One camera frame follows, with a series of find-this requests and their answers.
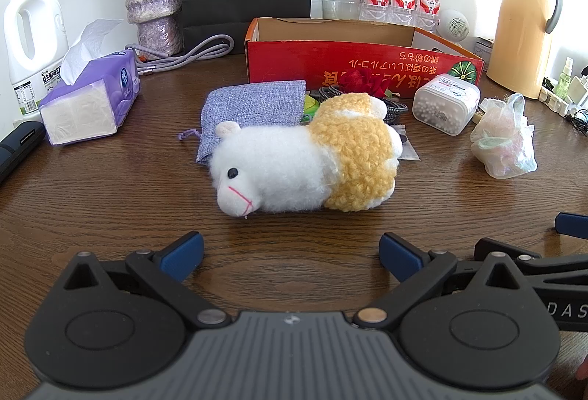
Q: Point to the clear plastic bag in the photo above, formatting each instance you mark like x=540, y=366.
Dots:
x=505, y=143

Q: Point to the small green item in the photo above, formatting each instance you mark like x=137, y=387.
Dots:
x=310, y=106

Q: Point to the purple tissue pack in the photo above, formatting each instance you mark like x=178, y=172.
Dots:
x=92, y=106

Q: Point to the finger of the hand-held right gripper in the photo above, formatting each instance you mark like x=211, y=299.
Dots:
x=500, y=246
x=572, y=225

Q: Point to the small clear packet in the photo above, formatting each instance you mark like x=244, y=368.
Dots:
x=409, y=150

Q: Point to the small white box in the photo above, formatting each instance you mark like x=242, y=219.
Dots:
x=483, y=48

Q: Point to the white and yellow plush sheep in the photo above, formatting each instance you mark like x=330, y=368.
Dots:
x=275, y=166

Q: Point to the red cardboard box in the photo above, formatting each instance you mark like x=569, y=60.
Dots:
x=294, y=60

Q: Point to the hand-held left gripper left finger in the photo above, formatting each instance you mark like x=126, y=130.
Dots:
x=183, y=254

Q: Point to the yellow thermos jug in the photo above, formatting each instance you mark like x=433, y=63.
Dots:
x=519, y=37

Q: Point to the clear glass cup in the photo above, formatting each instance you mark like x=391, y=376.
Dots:
x=340, y=9

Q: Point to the red fabric flower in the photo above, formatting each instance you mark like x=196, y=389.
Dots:
x=363, y=83

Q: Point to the white power strip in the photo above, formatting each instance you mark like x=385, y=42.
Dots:
x=558, y=104

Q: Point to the white detergent bottle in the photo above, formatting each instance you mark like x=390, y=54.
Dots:
x=46, y=42

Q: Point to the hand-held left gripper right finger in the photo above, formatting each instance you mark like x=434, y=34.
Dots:
x=398, y=257

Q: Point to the clear cotton swab box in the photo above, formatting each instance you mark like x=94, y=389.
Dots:
x=443, y=106

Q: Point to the green spray bottle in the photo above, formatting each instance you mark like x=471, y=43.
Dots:
x=564, y=78

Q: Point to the white robot-shaped speaker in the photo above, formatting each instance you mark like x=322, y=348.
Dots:
x=452, y=26

